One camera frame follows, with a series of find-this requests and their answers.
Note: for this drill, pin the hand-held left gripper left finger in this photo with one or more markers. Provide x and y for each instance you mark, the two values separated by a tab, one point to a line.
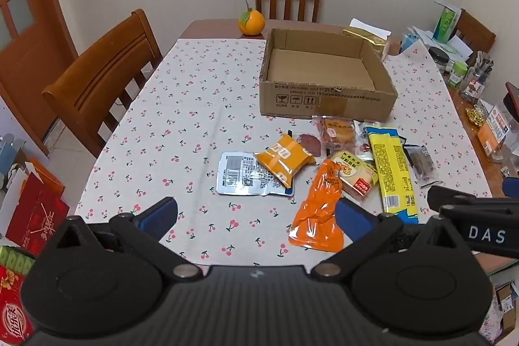
158	214

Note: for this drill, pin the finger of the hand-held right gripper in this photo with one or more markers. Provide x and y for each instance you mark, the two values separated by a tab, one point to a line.
450	195

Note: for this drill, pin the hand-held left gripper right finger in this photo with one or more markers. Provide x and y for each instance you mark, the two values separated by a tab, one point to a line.
352	218

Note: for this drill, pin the long orange snack packet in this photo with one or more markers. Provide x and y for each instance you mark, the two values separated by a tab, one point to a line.
320	208

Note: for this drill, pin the clear packet with dark snack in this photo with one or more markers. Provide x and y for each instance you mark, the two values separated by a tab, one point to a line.
423	163

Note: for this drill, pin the yellow label bread packet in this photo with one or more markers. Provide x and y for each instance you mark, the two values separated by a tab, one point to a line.
357	175

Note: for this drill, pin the long yellow snack packet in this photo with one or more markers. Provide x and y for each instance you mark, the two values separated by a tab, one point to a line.
391	171

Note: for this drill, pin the silver blue snack packet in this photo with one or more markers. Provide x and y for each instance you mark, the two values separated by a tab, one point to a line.
237	175

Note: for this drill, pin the small orange snack packet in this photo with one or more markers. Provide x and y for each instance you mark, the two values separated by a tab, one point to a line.
284	159

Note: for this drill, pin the cardboard box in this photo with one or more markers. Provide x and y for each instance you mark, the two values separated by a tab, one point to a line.
324	98

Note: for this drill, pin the printed cardboard carton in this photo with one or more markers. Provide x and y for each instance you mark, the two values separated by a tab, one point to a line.
505	299

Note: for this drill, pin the small clear red snack packet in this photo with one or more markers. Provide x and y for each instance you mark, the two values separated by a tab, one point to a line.
363	145

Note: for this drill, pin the clear package orange label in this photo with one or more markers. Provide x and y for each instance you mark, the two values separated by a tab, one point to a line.
492	131

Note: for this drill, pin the gold bead ornament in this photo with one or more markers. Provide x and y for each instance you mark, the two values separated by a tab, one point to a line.
473	115

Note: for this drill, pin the dark red sausage packet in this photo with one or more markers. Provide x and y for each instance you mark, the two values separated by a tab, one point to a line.
310	141

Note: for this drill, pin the clear pastry packet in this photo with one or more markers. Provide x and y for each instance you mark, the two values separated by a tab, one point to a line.
336	131

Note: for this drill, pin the clear jar with pens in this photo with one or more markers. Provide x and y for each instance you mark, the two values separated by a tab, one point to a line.
474	84

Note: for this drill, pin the cherry print tablecloth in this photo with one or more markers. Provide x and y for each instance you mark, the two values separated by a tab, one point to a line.
194	107

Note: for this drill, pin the orange paper bag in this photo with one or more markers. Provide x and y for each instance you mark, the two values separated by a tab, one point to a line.
44	173

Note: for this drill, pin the red gift bag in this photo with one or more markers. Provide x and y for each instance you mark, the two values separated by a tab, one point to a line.
36	212

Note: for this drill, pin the green lid jar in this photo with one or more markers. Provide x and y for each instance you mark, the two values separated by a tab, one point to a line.
458	72

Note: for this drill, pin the black lid jar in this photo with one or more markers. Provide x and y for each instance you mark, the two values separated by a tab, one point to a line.
438	56

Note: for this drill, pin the white paper bag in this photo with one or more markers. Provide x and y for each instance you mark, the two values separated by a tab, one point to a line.
12	192

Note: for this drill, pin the pile of white papers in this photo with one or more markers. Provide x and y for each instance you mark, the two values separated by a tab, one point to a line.
460	46

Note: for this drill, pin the light blue box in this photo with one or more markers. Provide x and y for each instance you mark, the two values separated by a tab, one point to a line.
409	42

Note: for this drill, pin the pale blue carton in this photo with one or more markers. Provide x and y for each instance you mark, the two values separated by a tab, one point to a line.
8	153

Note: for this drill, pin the green white box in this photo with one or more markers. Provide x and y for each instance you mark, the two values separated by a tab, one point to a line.
446	21

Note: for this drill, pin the red gift box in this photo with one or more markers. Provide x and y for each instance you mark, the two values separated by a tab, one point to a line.
12	313

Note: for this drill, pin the gold foil bag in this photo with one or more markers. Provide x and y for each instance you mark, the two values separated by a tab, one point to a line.
371	36

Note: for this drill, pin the white paper sheet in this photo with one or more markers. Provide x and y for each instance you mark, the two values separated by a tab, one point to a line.
365	24

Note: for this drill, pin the mandarin orange with leaf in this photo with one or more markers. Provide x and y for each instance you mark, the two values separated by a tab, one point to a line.
251	23

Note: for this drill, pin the wooden door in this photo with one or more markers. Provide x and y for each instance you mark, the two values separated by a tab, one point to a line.
28	46

